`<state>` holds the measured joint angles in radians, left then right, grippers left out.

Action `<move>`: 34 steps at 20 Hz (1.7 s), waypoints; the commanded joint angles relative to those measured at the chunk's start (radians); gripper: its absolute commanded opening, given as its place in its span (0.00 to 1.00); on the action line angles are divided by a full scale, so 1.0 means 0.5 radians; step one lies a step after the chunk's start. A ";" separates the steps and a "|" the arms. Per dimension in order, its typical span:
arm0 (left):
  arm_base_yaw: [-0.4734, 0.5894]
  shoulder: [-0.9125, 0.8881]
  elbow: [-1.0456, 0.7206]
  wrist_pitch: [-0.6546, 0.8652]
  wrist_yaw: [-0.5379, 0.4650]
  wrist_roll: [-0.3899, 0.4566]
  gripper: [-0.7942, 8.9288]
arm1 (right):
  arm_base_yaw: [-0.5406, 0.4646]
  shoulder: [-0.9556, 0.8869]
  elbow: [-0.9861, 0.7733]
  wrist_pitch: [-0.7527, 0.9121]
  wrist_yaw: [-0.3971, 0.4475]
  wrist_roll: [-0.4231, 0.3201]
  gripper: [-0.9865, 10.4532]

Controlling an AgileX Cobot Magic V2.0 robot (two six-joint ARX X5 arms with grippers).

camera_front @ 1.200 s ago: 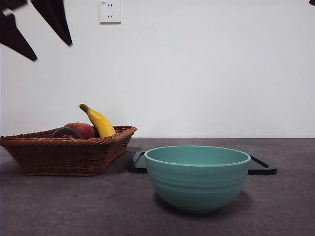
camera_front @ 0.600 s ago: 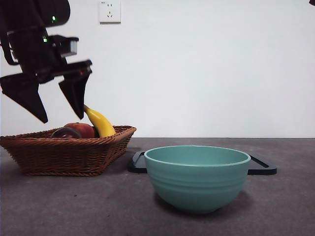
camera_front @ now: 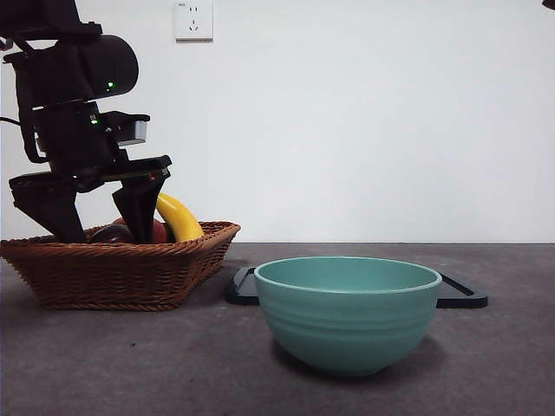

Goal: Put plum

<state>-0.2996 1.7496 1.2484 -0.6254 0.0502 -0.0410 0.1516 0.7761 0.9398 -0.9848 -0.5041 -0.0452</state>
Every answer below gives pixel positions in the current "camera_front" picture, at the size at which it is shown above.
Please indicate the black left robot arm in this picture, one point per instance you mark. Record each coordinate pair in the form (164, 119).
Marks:
(65, 65)

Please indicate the dark red plum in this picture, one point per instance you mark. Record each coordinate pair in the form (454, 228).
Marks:
(108, 236)

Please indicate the brown wicker basket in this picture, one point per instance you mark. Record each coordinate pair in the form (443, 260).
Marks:
(108, 277)

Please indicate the yellow banana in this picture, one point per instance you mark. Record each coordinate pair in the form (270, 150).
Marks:
(184, 221)

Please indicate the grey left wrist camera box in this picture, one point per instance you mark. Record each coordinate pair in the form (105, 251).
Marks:
(134, 132)

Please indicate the teal ribbed bowl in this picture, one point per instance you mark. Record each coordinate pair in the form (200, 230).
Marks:
(347, 329)

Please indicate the black rectangular tray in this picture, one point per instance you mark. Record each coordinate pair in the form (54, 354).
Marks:
(464, 297)

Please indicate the white wall socket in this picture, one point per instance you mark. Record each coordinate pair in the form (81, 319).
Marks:
(195, 21)

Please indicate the red yellow apple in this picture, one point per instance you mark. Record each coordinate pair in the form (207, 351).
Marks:
(158, 232)

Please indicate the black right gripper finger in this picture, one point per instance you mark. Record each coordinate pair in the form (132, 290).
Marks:
(550, 2)

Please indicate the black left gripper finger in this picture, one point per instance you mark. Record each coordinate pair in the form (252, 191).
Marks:
(141, 208)
(56, 212)

